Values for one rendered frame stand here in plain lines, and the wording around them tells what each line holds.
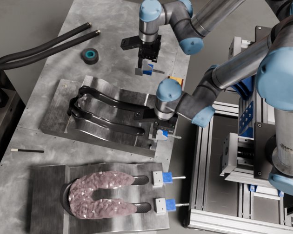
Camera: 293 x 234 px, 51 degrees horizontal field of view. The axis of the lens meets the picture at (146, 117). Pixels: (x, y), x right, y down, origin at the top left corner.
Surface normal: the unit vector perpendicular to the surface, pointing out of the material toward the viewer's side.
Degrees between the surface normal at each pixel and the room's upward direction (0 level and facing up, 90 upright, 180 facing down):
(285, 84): 83
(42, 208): 0
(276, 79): 83
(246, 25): 0
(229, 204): 0
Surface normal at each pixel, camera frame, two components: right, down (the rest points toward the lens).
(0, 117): 0.05, -0.45
